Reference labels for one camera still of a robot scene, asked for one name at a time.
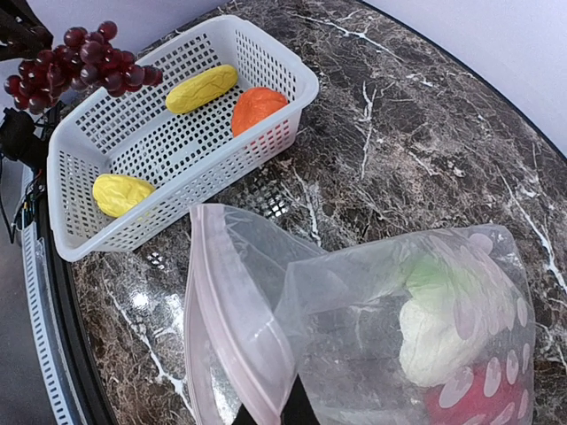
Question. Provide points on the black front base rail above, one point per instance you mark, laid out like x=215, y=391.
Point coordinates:
x=85, y=391

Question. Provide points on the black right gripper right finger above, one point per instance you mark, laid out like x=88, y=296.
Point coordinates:
x=298, y=410

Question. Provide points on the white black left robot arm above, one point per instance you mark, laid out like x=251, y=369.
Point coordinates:
x=18, y=139

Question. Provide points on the clear pink-dotted zip bag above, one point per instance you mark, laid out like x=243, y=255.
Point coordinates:
x=264, y=306

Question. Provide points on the white slotted cable duct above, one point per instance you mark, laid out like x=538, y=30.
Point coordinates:
x=48, y=350

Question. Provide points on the white perforated plastic basket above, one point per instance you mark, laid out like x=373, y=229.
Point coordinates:
x=187, y=158

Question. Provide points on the orange toy fruit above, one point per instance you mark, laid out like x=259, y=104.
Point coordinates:
x=253, y=106

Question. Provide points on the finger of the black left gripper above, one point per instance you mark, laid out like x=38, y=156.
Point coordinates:
x=23, y=35

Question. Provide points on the white green toy cauliflower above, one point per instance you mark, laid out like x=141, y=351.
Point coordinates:
x=442, y=323

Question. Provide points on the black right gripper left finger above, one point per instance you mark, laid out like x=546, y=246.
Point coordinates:
x=243, y=417

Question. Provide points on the large yellow toy fruit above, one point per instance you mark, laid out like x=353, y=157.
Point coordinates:
x=116, y=194

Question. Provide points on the small yellow toy fruit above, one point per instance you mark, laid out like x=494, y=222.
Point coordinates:
x=201, y=89

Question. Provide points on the dark red toy grapes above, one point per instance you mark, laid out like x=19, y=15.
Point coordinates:
x=84, y=60

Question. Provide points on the red toy bell pepper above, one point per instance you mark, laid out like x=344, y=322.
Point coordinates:
x=480, y=395

